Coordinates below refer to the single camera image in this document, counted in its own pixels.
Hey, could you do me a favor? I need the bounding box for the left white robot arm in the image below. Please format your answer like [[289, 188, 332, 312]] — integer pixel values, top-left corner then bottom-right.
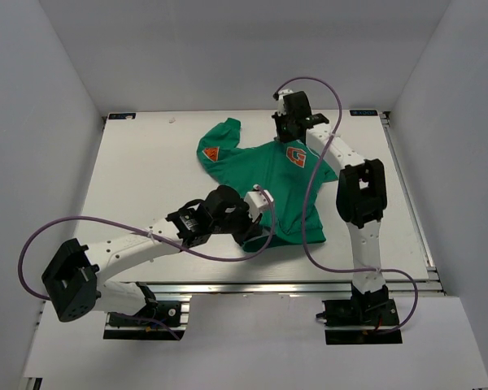
[[41, 185, 274, 324]]

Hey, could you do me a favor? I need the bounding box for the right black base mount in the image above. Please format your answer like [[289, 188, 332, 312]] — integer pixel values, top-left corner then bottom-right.
[[316, 299, 403, 345]]

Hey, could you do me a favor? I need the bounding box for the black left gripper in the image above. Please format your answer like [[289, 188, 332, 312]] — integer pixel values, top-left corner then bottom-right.
[[210, 199, 262, 248]]

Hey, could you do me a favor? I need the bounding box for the blue table label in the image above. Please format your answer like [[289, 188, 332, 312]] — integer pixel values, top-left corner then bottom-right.
[[349, 109, 378, 117], [107, 113, 136, 120]]

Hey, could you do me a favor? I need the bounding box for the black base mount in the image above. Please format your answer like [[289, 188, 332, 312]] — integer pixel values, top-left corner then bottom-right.
[[316, 299, 403, 345], [103, 299, 190, 341]]

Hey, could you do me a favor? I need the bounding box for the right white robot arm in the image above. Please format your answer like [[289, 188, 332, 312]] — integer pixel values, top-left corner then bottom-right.
[[272, 89, 389, 324]]

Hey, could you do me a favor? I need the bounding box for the right blue table label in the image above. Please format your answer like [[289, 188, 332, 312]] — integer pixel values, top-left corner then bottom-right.
[[349, 109, 378, 117]]

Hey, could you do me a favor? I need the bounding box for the aluminium table front rail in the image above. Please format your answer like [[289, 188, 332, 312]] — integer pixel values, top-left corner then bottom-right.
[[148, 280, 443, 293]]

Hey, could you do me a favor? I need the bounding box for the green jacket with white lining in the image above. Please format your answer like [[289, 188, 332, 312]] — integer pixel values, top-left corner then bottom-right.
[[196, 118, 338, 247]]

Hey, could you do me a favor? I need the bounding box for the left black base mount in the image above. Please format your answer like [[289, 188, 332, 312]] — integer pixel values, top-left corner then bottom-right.
[[103, 299, 190, 341]]

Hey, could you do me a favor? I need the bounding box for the left blue table label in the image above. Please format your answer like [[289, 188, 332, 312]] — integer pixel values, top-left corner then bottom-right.
[[107, 113, 136, 120]]

